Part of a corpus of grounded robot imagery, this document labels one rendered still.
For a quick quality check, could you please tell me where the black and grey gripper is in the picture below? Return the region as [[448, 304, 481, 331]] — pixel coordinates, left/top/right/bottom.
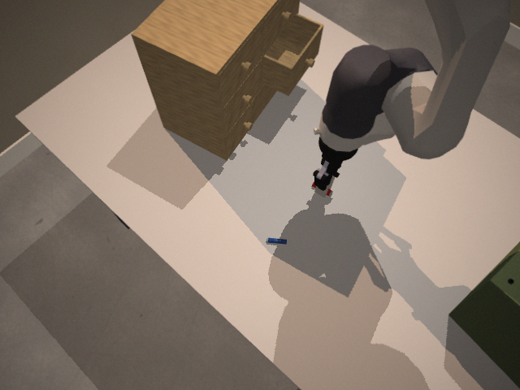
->
[[313, 137, 358, 197]]

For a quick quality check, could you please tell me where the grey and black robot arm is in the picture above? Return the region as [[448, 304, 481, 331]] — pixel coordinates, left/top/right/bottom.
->
[[314, 0, 511, 159]]

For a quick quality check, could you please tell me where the brown wooden chest of drawers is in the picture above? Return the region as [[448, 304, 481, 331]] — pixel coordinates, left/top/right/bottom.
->
[[131, 0, 292, 161]]

